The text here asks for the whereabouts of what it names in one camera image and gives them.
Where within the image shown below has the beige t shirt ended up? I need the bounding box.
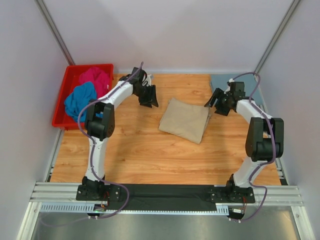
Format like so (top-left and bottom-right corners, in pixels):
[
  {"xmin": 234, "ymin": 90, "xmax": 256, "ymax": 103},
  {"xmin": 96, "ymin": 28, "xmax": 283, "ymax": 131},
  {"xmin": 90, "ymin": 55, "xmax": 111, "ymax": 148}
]
[{"xmin": 158, "ymin": 98, "xmax": 211, "ymax": 144}]

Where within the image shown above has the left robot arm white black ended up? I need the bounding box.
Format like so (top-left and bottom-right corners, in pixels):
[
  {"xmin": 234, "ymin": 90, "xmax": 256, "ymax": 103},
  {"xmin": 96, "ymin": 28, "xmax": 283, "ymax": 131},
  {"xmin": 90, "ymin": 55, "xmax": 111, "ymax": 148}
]
[{"xmin": 76, "ymin": 80, "xmax": 159, "ymax": 201}]

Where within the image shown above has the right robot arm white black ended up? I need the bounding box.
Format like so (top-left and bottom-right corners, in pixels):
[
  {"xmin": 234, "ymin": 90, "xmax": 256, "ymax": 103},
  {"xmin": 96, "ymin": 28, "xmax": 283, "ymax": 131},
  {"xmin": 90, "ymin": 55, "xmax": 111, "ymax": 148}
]
[{"xmin": 205, "ymin": 88, "xmax": 284, "ymax": 203}]

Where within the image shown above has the folded grey-blue t shirt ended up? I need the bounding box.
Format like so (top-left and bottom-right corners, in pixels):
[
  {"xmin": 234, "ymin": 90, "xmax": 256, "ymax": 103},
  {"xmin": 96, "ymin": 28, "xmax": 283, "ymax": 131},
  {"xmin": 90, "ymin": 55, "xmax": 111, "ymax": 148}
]
[{"xmin": 209, "ymin": 73, "xmax": 263, "ymax": 106}]

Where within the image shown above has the crumpled magenta t shirt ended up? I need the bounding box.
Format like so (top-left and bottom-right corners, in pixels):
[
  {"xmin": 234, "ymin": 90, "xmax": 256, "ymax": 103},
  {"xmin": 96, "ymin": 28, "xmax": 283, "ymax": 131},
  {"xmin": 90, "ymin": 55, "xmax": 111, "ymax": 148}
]
[{"xmin": 78, "ymin": 66, "xmax": 112, "ymax": 98}]

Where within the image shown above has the crumpled blue t shirt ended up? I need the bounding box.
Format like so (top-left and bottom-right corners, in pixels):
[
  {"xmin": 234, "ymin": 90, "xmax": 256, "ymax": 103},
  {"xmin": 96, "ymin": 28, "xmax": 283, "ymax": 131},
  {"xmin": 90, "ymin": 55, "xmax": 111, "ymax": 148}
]
[{"xmin": 64, "ymin": 82, "xmax": 97, "ymax": 123}]

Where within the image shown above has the red plastic bin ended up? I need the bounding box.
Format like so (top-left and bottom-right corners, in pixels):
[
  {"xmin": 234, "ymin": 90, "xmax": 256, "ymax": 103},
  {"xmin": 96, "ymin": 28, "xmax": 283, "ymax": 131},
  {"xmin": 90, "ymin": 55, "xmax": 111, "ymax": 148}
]
[{"xmin": 52, "ymin": 63, "xmax": 114, "ymax": 130}]

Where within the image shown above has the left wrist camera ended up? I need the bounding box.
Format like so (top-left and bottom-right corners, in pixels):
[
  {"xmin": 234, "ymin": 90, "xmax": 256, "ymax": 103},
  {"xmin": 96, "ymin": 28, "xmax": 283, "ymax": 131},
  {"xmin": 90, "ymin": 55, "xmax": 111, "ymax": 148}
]
[{"xmin": 129, "ymin": 67, "xmax": 153, "ymax": 87}]

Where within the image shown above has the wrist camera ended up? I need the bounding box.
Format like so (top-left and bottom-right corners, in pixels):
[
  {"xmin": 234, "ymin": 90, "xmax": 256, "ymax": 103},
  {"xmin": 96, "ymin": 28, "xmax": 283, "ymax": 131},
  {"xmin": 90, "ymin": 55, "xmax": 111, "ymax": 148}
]
[
  {"xmin": 129, "ymin": 67, "xmax": 153, "ymax": 87},
  {"xmin": 225, "ymin": 78, "xmax": 246, "ymax": 100}
]

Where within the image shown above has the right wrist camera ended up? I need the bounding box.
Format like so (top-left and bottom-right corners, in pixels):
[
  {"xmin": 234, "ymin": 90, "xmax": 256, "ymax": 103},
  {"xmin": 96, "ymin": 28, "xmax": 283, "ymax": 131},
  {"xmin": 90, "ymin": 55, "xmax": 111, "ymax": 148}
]
[{"xmin": 225, "ymin": 78, "xmax": 246, "ymax": 100}]

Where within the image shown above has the white slotted cable duct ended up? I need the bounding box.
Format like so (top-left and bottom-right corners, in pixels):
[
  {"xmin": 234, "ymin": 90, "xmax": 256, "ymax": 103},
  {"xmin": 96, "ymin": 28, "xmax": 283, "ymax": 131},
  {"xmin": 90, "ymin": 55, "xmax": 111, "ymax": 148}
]
[{"xmin": 39, "ymin": 202, "xmax": 229, "ymax": 216}]

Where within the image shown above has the aluminium frame rail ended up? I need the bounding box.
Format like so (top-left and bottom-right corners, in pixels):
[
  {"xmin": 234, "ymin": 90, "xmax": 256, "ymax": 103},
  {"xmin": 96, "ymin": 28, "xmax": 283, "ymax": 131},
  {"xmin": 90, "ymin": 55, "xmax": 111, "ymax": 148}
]
[{"xmin": 17, "ymin": 182, "xmax": 315, "ymax": 240}]

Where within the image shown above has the right corner aluminium post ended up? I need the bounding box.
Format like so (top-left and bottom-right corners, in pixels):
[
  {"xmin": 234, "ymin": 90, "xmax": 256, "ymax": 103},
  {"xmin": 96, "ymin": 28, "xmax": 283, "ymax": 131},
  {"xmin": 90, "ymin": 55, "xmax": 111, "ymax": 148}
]
[{"xmin": 255, "ymin": 0, "xmax": 302, "ymax": 73}]

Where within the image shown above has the corner aluminium post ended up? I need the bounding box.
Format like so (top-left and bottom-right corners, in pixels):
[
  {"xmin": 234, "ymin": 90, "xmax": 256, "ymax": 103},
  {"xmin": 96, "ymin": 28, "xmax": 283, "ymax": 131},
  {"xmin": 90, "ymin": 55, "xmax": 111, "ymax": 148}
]
[
  {"xmin": 255, "ymin": 0, "xmax": 302, "ymax": 73},
  {"xmin": 34, "ymin": 0, "xmax": 75, "ymax": 66}
]

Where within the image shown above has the left corner aluminium post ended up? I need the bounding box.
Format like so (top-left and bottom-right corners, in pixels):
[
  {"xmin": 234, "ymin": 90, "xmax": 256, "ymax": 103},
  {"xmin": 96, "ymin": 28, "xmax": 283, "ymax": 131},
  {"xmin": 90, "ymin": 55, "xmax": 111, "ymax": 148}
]
[{"xmin": 34, "ymin": 0, "xmax": 75, "ymax": 66}]

